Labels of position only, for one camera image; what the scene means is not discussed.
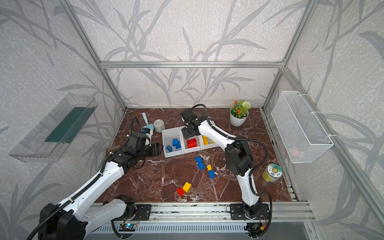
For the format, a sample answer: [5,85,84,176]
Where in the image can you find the long red lego brick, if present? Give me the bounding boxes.
[187,139,198,149]

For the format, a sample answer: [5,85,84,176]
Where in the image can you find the yellow lego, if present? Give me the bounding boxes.
[202,136,209,145]

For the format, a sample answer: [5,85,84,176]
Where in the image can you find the blue lego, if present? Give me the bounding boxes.
[172,139,182,150]

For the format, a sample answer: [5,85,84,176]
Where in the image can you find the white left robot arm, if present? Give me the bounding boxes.
[28,133,163,240]

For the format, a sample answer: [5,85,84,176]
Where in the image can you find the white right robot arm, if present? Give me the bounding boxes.
[181,108,262,215]

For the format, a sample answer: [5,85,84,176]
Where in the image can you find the white middle bin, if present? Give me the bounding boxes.
[180,127,203,153]

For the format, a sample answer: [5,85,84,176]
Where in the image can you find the white bin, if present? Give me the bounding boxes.
[201,135,219,150]
[162,127,184,158]
[180,127,203,153]

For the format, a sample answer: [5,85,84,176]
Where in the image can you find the light blue scoop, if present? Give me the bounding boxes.
[142,113,154,135]

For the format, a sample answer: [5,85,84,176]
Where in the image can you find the brown slotted scoop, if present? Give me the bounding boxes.
[107,145,120,155]

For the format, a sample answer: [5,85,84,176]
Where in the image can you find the white right bin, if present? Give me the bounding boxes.
[201,135,219,150]

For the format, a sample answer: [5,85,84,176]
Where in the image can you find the white left bin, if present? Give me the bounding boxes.
[162,127,184,158]

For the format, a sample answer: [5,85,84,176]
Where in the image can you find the silver tin can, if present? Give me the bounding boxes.
[153,119,166,133]

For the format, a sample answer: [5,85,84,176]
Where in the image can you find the white plant pot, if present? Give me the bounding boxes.
[230,112,249,127]

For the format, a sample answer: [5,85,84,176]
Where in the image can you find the green artificial plant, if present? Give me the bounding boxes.
[230,100,251,119]

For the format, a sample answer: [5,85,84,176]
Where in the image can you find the red lego brick front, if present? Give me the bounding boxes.
[177,187,185,197]

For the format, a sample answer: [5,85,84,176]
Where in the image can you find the yellow lego brick front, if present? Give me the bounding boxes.
[183,182,192,193]

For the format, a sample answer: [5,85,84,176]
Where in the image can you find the green tape roll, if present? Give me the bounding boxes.
[263,164,283,183]

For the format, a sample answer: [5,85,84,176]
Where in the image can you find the clear wall shelf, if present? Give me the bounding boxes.
[9,94,98,163]

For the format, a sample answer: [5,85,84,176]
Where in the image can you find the white wire basket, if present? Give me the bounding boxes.
[271,91,334,164]

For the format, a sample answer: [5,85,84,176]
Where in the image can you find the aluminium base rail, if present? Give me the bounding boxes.
[73,200,315,234]

